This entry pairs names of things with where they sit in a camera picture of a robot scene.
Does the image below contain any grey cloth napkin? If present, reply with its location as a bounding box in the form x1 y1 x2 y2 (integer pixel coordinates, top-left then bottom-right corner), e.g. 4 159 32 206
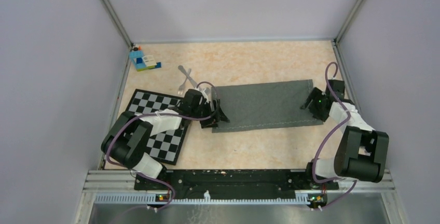
212 79 323 133

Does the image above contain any silver fork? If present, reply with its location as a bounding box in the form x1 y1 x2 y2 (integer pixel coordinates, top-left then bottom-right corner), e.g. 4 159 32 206
177 68 192 95

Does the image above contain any colourful toy brick block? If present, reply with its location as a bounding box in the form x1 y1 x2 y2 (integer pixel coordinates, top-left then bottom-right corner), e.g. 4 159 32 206
129 45 162 72

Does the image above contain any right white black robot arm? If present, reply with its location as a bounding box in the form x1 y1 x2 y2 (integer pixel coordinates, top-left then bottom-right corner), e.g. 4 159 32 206
301 79 389 189

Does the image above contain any silver table knife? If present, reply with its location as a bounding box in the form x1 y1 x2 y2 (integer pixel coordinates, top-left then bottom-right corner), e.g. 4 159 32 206
177 65 198 88

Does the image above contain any black white checkerboard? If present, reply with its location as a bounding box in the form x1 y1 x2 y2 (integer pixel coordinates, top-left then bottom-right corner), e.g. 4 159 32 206
126 89 188 165

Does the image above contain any grey slotted cable duct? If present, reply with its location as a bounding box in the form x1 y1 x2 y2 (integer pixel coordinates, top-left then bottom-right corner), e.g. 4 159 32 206
94 192 310 206

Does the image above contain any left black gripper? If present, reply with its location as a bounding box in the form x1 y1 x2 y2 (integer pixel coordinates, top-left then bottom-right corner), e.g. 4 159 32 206
190 98 229 128

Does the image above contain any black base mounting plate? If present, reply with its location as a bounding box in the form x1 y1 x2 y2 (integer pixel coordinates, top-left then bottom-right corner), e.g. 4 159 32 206
134 169 322 200

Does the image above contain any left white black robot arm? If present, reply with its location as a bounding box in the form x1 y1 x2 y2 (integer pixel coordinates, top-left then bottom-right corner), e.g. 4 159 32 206
101 88 230 189

